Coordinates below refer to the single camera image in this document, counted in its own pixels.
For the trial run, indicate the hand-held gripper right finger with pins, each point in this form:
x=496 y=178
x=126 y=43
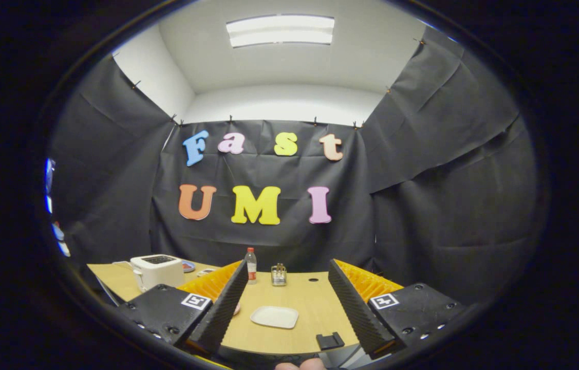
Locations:
x=356 y=313

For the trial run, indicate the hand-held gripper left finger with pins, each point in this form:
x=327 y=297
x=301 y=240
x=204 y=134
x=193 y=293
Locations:
x=222 y=313

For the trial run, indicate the pink round plate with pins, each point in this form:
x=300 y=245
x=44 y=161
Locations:
x=237 y=309

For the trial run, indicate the black table clamp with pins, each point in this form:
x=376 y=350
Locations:
x=330 y=341

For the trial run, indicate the white divided condiment tray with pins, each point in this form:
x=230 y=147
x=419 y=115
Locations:
x=206 y=272

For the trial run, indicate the white square plate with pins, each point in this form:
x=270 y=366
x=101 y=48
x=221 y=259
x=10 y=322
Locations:
x=274 y=317

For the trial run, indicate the clear plastic bottle red cap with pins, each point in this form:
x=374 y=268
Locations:
x=251 y=267

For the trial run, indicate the blue plate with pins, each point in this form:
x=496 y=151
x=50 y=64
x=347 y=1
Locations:
x=189 y=267

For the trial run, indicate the white toaster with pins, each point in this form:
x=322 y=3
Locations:
x=158 y=275

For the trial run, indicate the black backdrop cloth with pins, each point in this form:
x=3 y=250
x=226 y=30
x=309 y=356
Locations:
x=268 y=241

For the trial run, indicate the ceiling light panel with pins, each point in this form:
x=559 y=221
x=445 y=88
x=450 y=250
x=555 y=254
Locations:
x=279 y=31

